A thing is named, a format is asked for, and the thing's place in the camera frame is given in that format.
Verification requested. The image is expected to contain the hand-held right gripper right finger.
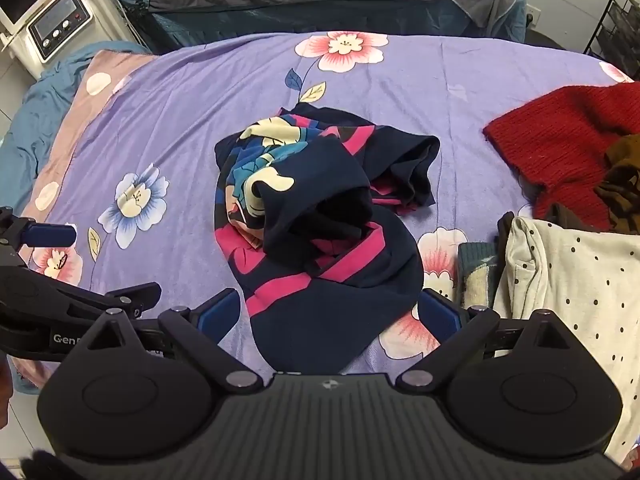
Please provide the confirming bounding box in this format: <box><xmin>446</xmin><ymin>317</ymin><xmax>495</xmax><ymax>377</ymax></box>
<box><xmin>397</xmin><ymin>287</ymin><xmax>571</xmax><ymax>393</ymax></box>

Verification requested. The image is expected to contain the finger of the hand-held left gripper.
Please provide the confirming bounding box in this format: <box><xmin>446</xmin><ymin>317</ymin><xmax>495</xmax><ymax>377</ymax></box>
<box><xmin>0</xmin><ymin>205</ymin><xmax>79</xmax><ymax>267</ymax></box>
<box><xmin>62</xmin><ymin>282</ymin><xmax>162</xmax><ymax>322</ymax></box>

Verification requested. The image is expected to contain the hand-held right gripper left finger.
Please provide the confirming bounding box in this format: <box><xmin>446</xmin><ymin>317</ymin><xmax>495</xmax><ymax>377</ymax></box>
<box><xmin>80</xmin><ymin>287</ymin><xmax>266</xmax><ymax>393</ymax></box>

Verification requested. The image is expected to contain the navy pink printed garment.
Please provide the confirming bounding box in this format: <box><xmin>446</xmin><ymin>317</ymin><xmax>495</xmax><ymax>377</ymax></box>
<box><xmin>214</xmin><ymin>104</ymin><xmax>441</xmax><ymax>375</ymax></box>

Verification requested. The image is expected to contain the dark green knitted garment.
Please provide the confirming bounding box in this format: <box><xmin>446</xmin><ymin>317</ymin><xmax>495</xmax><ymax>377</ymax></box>
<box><xmin>457</xmin><ymin>241</ymin><xmax>502</xmax><ymax>311</ymax></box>

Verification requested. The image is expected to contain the white polka dot garment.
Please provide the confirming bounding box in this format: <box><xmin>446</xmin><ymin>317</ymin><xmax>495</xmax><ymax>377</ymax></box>
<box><xmin>492</xmin><ymin>216</ymin><xmax>640</xmax><ymax>471</ymax></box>

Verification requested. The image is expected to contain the purple floral blanket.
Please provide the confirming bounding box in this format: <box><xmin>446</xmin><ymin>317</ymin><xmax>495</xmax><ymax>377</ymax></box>
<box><xmin>20</xmin><ymin>30</ymin><xmax>640</xmax><ymax>391</ymax></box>

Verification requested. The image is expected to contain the red knitted sweater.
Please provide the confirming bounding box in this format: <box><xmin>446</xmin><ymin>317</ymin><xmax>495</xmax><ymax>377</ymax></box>
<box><xmin>482</xmin><ymin>82</ymin><xmax>640</xmax><ymax>222</ymax></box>

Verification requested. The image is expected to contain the white machine with control panel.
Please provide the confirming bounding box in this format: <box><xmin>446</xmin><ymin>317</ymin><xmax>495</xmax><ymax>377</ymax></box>
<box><xmin>0</xmin><ymin>0</ymin><xmax>132</xmax><ymax>81</ymax></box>

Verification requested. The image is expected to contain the brown garment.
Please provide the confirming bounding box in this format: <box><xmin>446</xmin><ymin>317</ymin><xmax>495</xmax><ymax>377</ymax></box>
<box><xmin>542</xmin><ymin>134</ymin><xmax>640</xmax><ymax>236</ymax></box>

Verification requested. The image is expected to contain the dark teal bed cover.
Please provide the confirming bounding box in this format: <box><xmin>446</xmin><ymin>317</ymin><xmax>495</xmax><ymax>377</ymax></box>
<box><xmin>150</xmin><ymin>2</ymin><xmax>527</xmax><ymax>53</ymax></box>

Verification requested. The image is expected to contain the black wire rack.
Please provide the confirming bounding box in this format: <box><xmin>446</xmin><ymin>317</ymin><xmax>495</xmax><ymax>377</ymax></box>
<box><xmin>582</xmin><ymin>0</ymin><xmax>640</xmax><ymax>82</ymax></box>

